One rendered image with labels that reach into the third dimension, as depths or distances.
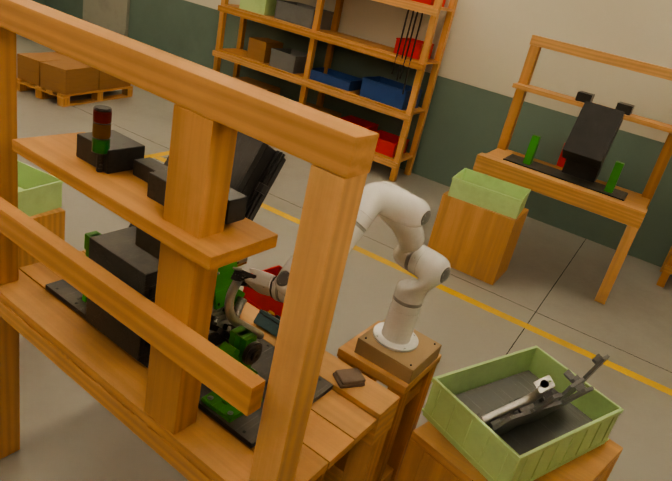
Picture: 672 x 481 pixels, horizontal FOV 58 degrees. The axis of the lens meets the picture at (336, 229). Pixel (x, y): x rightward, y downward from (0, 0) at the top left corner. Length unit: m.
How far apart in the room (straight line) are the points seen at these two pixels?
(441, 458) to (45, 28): 1.85
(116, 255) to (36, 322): 0.46
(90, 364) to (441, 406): 1.22
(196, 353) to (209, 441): 0.40
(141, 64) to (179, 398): 0.93
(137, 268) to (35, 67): 6.45
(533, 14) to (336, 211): 6.12
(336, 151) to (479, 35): 6.22
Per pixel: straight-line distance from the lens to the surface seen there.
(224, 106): 1.42
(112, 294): 1.85
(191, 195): 1.55
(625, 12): 7.07
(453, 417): 2.26
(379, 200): 1.83
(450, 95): 7.51
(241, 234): 1.62
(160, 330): 1.72
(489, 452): 2.19
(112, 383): 2.13
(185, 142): 1.54
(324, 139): 1.24
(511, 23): 7.29
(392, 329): 2.42
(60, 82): 8.06
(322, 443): 2.01
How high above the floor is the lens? 2.24
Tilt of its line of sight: 24 degrees down
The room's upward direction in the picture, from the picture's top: 13 degrees clockwise
